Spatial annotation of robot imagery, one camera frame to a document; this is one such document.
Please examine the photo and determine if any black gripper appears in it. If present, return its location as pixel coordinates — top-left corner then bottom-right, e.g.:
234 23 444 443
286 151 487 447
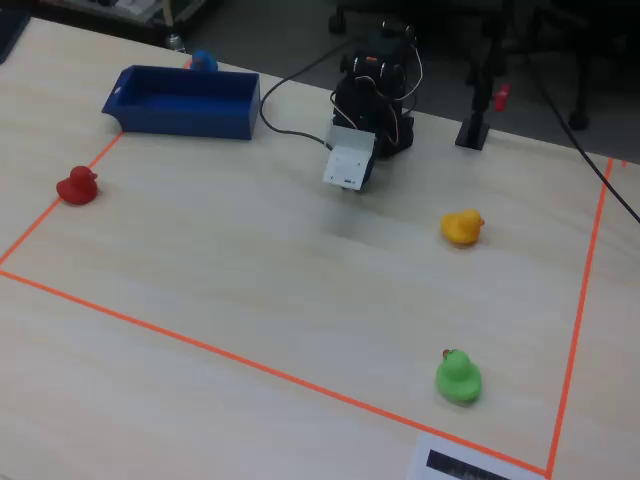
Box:
341 148 378 196

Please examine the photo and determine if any red rubber duck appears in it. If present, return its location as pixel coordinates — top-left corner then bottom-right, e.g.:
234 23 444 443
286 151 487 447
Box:
55 165 100 206

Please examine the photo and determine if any yellow rubber duck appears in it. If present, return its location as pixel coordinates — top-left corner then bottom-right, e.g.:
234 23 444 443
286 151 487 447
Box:
440 208 486 246

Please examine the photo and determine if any blue plastic box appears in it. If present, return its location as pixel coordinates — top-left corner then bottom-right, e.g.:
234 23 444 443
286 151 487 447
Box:
101 64 262 141

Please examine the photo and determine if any blue rubber duck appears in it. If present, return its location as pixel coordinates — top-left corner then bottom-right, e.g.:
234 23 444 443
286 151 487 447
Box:
189 48 220 73

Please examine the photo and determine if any green rubber duck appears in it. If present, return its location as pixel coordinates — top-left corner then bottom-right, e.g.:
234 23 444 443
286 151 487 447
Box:
435 348 483 405

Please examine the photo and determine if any black clamp stand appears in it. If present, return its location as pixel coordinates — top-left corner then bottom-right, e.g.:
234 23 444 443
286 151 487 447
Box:
453 19 509 151

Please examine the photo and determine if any black office chair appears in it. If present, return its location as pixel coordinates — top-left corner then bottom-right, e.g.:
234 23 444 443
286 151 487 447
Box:
327 0 451 36
519 0 640 132

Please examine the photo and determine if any orange tape strip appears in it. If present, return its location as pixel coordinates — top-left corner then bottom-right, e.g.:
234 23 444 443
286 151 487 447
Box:
0 132 124 266
546 157 615 479
0 269 550 476

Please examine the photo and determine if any white paper with black bar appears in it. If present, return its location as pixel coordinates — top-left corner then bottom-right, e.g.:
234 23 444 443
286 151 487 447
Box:
407 433 546 480

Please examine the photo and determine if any dark blue tray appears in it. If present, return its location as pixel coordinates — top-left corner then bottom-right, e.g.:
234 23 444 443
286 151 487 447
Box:
0 9 32 65

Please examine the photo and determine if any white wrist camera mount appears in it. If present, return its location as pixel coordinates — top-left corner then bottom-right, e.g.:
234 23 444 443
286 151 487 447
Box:
322 124 378 192

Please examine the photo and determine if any black camera cable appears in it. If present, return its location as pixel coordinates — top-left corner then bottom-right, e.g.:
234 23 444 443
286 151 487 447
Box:
259 34 361 149

